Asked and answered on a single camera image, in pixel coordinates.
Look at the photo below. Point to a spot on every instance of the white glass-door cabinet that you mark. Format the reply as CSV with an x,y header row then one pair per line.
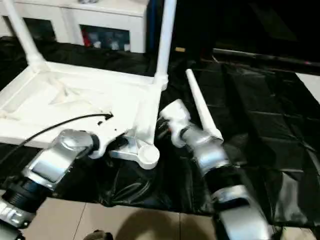
x,y
100,15

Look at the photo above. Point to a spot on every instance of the crumpled grey object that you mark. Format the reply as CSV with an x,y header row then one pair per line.
x,y
87,1

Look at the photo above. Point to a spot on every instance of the white plastic table leg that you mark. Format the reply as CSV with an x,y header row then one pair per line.
x,y
22,35
200,107
165,40

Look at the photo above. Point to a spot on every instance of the dark grey rounded object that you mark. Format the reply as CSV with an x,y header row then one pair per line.
x,y
97,235

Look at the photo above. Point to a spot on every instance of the white flat board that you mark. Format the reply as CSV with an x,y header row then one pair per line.
x,y
309,85

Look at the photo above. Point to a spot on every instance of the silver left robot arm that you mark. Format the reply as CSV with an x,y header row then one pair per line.
x,y
55,160

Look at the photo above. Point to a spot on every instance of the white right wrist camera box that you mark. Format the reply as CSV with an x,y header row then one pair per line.
x,y
175,117

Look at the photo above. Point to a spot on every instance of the white plastic table top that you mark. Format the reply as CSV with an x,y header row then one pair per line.
x,y
75,95

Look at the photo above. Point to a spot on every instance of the black plastic mat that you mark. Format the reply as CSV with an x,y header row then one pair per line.
x,y
260,140

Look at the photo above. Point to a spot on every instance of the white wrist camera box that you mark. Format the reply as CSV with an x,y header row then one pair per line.
x,y
107,135
175,117

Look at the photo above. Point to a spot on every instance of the small tan tag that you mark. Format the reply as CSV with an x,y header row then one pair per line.
x,y
179,49

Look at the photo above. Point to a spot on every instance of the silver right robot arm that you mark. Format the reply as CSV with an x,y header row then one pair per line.
x,y
215,155

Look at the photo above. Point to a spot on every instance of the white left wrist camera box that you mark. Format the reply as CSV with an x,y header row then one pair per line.
x,y
107,135

